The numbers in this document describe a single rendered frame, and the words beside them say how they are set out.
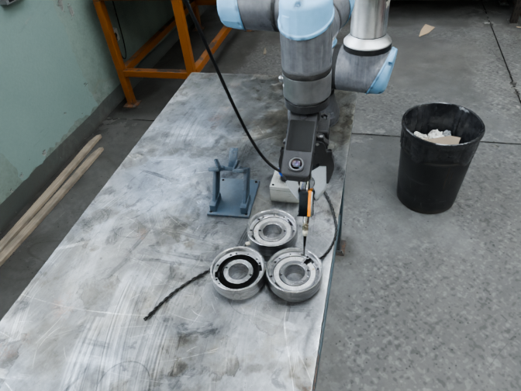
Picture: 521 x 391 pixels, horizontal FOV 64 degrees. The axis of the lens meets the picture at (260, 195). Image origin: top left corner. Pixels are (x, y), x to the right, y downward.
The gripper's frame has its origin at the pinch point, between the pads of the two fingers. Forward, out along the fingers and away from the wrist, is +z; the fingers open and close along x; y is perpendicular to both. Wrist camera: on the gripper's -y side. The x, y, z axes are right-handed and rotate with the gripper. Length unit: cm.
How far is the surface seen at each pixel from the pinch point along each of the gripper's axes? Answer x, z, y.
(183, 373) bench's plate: 17.3, 13.4, -30.4
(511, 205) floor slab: -85, 93, 104
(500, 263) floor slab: -72, 93, 67
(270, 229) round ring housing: 8.2, 12.0, 2.0
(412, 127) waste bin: -36, 60, 117
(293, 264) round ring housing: 1.9, 10.7, -7.9
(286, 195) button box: 6.1, 11.0, 11.9
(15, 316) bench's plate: 54, 13, -25
